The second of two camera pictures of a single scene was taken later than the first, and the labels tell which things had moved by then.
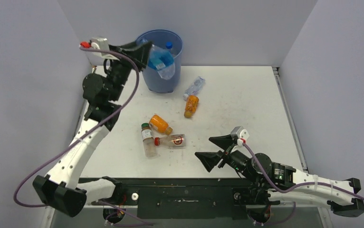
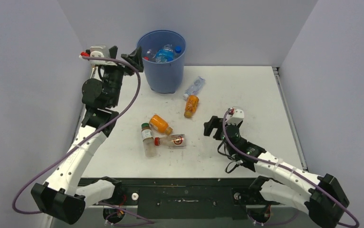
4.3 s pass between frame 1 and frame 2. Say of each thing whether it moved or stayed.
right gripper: moved
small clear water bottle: stayed
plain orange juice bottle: stayed
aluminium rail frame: stayed
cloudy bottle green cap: stayed
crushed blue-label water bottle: moved
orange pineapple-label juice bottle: stayed
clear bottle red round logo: stayed
